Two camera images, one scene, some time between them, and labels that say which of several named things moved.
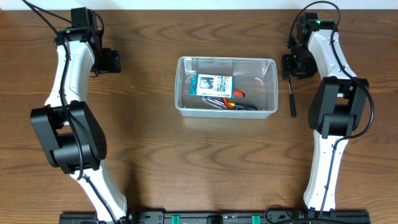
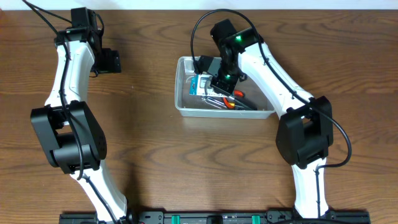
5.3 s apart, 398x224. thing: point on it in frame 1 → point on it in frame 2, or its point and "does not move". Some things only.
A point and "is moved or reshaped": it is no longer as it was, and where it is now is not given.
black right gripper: [290, 72] → [224, 88]
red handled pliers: [231, 105] does not move
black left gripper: [109, 62] does not move
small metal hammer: [293, 112] is moved or reshaped
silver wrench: [214, 102] does not move
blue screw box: [212, 85] does not move
